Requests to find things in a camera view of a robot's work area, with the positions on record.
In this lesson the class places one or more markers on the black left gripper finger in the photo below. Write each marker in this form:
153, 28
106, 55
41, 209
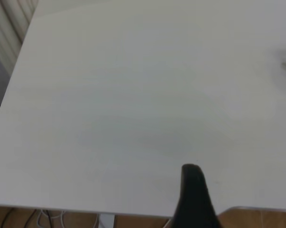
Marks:
195, 204

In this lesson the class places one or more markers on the white table leg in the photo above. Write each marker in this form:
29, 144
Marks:
106, 221

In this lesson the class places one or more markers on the beige pleated curtain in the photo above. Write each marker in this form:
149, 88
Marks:
7, 28

